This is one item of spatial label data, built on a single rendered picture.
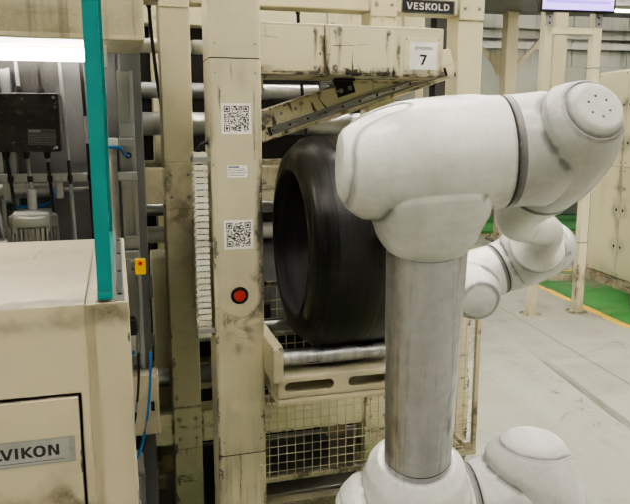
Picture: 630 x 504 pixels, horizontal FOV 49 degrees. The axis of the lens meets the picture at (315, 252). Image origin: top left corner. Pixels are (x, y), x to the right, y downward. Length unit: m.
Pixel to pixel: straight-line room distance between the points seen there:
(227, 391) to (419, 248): 1.16
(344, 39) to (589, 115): 1.40
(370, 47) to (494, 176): 1.40
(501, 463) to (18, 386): 0.71
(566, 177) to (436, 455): 0.44
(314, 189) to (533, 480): 0.88
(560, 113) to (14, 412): 0.75
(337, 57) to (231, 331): 0.85
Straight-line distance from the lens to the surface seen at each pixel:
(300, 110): 2.22
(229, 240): 1.79
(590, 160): 0.81
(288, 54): 2.08
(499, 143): 0.79
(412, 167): 0.76
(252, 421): 1.94
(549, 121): 0.80
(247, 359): 1.87
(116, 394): 0.98
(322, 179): 1.70
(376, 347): 1.88
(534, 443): 1.18
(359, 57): 2.14
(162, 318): 2.60
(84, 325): 0.95
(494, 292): 1.31
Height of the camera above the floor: 1.49
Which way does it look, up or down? 10 degrees down
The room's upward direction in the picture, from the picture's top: straight up
